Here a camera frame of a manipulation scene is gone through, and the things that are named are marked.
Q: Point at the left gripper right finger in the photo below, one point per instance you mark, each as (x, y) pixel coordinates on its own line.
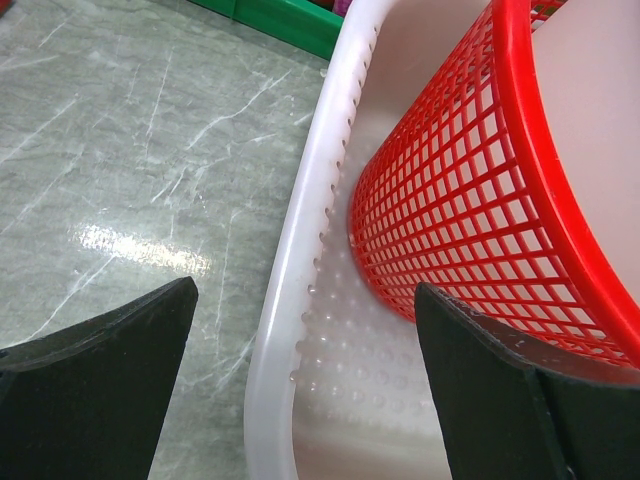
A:
(511, 406)

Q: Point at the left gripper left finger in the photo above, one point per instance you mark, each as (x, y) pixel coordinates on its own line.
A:
(89, 401)

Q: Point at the white perforated rectangular basket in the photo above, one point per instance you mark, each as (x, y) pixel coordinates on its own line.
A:
(337, 387)

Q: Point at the red mesh basket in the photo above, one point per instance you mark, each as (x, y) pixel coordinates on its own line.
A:
(468, 193)

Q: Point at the white round bucket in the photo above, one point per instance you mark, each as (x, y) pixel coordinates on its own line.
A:
(587, 66)

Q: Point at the green plastic tray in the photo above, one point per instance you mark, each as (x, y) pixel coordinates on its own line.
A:
(302, 24)

